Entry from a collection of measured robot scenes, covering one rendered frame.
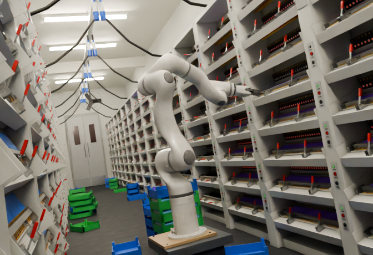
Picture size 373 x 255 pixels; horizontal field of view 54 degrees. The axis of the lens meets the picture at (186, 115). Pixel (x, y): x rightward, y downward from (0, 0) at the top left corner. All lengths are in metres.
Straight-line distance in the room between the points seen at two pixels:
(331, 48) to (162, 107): 0.84
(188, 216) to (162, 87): 0.62
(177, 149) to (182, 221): 0.34
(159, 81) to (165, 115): 0.17
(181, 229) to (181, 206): 0.11
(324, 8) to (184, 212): 1.17
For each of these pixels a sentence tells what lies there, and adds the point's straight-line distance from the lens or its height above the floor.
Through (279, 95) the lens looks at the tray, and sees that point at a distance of 2.11.
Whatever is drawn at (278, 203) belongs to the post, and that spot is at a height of 0.26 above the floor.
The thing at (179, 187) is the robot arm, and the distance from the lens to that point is 1.76.
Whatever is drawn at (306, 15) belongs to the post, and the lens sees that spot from 1.88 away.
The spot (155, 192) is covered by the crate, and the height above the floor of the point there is 0.44.
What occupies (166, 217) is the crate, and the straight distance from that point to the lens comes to 2.51.
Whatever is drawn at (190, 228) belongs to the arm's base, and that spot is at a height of 0.33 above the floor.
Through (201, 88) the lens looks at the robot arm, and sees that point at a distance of 1.99.
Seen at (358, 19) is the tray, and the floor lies 1.10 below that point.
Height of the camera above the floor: 0.71
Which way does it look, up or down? 5 degrees up
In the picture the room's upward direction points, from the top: 9 degrees counter-clockwise
